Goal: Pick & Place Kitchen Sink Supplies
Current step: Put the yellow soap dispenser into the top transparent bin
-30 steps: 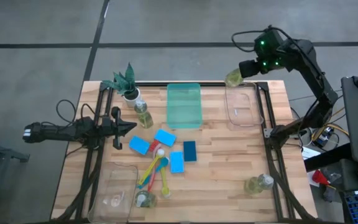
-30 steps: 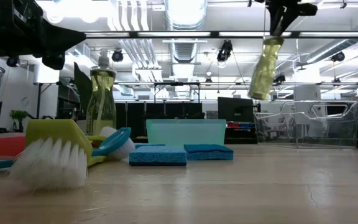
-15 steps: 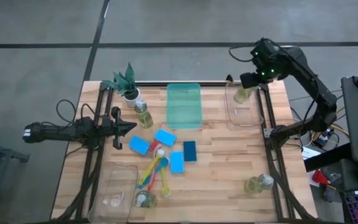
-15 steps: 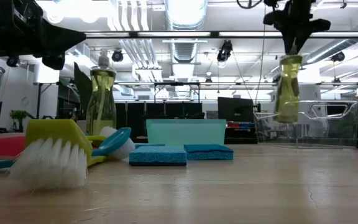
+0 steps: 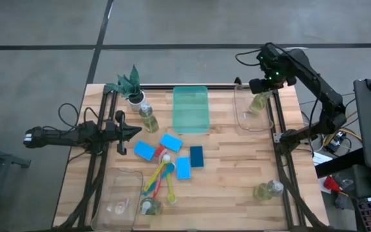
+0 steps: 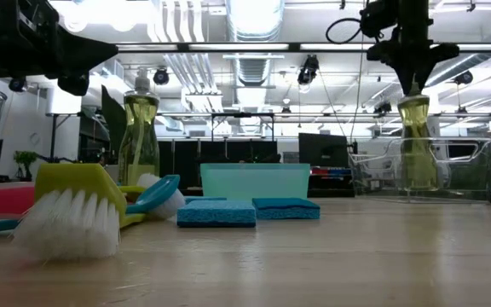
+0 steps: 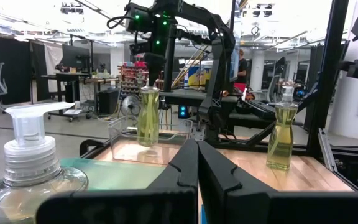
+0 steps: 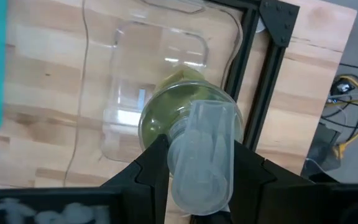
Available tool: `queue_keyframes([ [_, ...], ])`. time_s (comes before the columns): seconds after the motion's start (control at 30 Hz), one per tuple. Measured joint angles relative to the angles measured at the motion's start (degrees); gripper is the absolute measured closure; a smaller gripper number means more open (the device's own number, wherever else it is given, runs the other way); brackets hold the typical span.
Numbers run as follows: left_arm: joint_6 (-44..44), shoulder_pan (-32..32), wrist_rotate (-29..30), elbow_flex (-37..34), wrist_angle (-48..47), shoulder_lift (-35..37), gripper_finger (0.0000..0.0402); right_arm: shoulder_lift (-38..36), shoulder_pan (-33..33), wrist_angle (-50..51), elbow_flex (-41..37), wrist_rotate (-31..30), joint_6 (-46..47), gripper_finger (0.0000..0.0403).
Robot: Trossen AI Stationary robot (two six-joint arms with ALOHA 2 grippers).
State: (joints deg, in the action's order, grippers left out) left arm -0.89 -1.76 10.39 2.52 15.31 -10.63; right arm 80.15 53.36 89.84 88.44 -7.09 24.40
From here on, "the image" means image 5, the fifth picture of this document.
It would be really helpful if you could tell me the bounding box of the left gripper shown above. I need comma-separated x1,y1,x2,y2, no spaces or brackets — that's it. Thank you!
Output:
103,110,142,156

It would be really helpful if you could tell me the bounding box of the yellow-green dish soap bottle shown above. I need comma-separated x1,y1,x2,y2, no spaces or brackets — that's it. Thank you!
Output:
139,197,163,216
248,91,272,116
252,179,285,204
138,102,160,134

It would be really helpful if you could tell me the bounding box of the light blue sponge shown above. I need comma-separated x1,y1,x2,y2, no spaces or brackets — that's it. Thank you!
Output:
158,133,184,153
175,156,192,180
133,140,157,161

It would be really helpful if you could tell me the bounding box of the yellow-green dish brush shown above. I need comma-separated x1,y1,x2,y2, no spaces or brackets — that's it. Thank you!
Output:
166,173,178,206
142,153,172,193

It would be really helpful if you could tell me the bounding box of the blue dish brush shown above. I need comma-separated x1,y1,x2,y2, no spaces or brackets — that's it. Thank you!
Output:
141,162,176,197

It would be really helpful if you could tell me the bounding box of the dark blue sponge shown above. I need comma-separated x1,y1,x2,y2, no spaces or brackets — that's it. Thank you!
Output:
189,145,205,168

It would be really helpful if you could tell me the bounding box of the snake plant in white pot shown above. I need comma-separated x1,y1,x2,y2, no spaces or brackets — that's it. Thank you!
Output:
106,64,147,112

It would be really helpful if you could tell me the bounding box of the clear plastic bin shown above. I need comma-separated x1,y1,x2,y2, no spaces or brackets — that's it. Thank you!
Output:
90,167,144,231
233,84,275,132

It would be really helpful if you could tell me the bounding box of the teal translucent plastic bin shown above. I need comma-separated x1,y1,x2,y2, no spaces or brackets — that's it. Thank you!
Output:
172,85,211,134

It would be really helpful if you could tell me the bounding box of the white paper sheet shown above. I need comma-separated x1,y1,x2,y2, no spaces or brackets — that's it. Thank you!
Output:
312,151,334,167

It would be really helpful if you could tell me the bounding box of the blue electronics box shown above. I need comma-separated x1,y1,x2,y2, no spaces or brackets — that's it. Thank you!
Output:
328,135,347,153

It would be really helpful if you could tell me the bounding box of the red cone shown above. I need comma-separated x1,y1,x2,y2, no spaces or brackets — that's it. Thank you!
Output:
323,175,343,193

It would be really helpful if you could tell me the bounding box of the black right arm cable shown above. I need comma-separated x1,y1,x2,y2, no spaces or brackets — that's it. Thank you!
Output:
235,48,262,67

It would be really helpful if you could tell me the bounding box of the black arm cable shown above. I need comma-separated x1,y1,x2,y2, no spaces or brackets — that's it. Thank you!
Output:
57,102,101,130
235,48,262,67

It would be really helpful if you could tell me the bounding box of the black aluminium rig frame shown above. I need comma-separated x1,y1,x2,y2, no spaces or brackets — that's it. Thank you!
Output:
52,82,330,232

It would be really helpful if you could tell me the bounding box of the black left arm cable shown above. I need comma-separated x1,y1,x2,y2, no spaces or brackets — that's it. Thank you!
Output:
57,102,101,130

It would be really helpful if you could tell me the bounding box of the yellow cable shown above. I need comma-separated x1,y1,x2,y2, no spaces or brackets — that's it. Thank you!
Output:
322,128,362,146

